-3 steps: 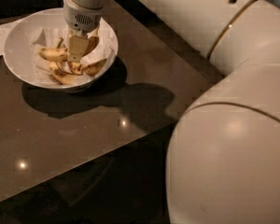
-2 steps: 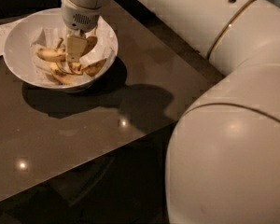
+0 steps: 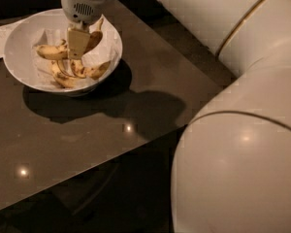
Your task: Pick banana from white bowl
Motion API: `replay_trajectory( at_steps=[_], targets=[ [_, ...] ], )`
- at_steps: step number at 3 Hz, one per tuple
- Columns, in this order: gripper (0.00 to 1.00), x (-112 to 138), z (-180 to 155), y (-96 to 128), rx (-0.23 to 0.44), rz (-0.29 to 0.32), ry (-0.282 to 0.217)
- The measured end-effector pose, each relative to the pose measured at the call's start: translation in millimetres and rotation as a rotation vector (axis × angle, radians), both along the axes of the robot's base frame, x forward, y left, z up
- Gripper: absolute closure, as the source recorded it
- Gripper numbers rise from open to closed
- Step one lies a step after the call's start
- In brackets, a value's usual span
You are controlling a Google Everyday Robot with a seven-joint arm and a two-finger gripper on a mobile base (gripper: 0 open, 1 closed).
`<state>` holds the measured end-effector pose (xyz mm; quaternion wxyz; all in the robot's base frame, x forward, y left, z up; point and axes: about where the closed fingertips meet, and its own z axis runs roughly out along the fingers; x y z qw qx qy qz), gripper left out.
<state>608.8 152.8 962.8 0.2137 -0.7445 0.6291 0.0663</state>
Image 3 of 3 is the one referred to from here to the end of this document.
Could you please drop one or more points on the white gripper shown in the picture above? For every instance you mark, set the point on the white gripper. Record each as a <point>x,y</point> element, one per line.
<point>81,9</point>

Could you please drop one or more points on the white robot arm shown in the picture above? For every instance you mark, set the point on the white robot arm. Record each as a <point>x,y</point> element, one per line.
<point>232,167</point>

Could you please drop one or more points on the upright yellow banana left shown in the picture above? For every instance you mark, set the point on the upright yellow banana left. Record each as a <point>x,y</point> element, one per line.
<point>64,69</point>

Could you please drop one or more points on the yellow banana right side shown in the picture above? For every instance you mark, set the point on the yellow banana right side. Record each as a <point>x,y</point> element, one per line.
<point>94,72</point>

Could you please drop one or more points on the white bowl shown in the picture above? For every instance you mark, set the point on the white bowl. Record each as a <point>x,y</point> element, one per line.
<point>48,28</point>

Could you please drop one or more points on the yellow banana at bottom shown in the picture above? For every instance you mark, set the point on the yellow banana at bottom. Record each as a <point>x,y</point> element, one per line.
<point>63,80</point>

